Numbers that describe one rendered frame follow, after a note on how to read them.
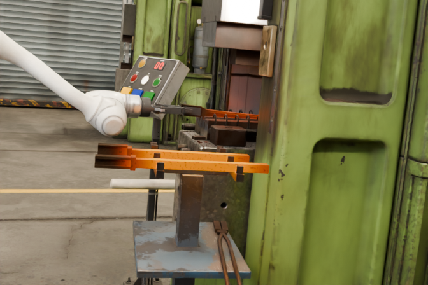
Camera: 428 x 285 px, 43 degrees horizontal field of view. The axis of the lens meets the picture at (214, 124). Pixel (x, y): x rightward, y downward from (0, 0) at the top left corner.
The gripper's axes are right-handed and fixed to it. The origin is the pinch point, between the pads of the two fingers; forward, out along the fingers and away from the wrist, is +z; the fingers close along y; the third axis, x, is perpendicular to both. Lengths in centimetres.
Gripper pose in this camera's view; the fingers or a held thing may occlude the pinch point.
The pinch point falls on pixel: (191, 110)
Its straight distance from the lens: 211.0
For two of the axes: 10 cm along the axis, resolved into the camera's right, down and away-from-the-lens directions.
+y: 2.7, 1.5, -9.5
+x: 1.0, -9.9, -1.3
